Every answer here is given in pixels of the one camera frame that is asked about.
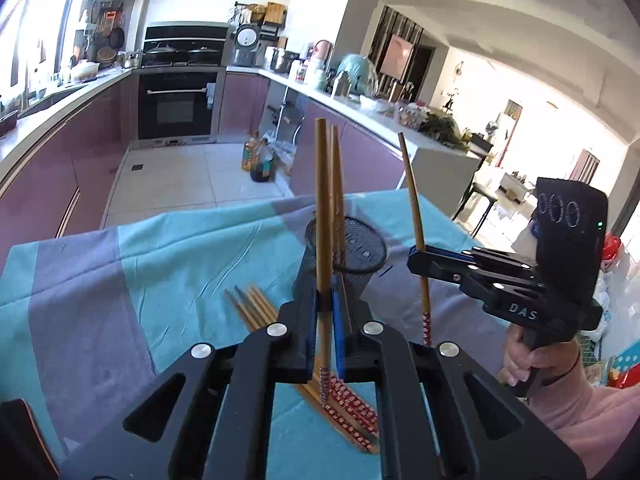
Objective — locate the black built-in oven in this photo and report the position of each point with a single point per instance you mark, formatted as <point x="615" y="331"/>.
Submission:
<point x="175" y="105"/>

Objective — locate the steel kettle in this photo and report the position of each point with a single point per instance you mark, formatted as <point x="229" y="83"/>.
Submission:
<point x="132" y="59"/>

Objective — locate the teal and grey tablecloth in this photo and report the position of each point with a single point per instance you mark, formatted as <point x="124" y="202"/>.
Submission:
<point x="150" y="285"/>

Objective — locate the steel stock pot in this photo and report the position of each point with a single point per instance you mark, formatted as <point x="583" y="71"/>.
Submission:
<point x="282" y="59"/>

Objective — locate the teal round vase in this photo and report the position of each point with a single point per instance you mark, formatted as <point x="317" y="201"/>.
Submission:
<point x="356" y="72"/>

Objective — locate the silver rice cooker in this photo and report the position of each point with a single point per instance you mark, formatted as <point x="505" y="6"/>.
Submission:
<point x="246" y="45"/>

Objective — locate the black pot with lid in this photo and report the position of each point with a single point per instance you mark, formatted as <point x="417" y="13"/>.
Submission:
<point x="204" y="54"/>

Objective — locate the pink jug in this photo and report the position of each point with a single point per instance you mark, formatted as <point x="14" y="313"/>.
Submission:
<point x="322" y="51"/>

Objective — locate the black chair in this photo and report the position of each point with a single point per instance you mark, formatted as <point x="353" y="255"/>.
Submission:
<point x="477" y="195"/>

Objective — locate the black wok with lid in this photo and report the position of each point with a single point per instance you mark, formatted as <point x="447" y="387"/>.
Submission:
<point x="161" y="52"/>

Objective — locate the pink wall painting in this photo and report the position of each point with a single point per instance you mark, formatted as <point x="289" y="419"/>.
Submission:
<point x="398" y="55"/>

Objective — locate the person's right hand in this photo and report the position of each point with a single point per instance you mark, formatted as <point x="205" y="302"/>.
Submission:
<point x="542" y="360"/>

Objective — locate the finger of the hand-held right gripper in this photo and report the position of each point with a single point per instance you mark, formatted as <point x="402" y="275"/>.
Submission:
<point x="450" y="256"/>
<point x="480" y="285"/>

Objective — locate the dark cooking oil bottle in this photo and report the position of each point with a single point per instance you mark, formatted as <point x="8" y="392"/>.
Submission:
<point x="262" y="165"/>

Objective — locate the white serving dish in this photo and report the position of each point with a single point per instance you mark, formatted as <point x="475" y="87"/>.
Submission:
<point x="85" y="71"/>

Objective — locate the person's right forearm pink sleeve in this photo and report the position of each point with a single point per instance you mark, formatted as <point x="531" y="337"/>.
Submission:
<point x="590" y="410"/>

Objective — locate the bunch of leafy greens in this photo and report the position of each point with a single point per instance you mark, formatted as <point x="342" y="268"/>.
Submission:
<point x="445" y="130"/>

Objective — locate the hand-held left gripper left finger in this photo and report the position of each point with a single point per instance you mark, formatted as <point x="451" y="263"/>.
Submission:
<point x="312" y="335"/>

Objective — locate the dark object with brown edge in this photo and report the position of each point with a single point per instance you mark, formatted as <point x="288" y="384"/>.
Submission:
<point x="22" y="445"/>

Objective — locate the black mesh utensil holder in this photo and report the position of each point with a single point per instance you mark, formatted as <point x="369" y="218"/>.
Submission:
<point x="365" y="252"/>

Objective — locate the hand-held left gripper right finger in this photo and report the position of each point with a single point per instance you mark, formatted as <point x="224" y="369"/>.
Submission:
<point x="340" y="335"/>

